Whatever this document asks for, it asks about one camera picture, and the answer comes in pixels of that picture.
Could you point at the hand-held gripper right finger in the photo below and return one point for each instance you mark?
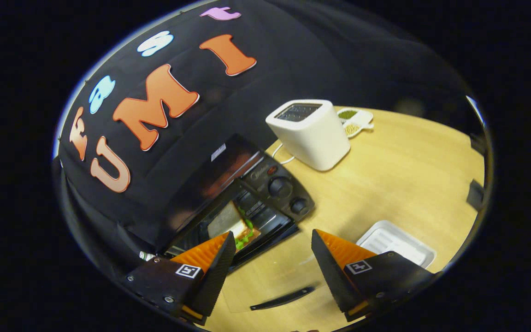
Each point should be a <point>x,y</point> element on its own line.
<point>332,276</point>

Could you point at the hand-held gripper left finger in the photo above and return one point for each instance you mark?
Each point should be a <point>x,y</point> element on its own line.
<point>215,281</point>

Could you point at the sandwich with lettuce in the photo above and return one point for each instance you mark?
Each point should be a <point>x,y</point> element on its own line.
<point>235,223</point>

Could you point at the black toaster oven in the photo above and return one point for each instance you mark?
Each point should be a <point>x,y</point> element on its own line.
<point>265,180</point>

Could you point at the white pop-up toaster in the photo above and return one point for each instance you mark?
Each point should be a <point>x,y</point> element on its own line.
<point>316,143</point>

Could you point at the clear plastic bottle green label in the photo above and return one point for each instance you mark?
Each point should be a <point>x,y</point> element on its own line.
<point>145,255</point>

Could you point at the white plastic tray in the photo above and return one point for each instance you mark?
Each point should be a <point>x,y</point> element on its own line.
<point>399,240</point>

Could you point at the white divided dish with beans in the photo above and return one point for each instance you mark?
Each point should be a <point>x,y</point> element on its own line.
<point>360,121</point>

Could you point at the dark table edge block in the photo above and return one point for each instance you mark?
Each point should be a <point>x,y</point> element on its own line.
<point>478,144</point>
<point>475,196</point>

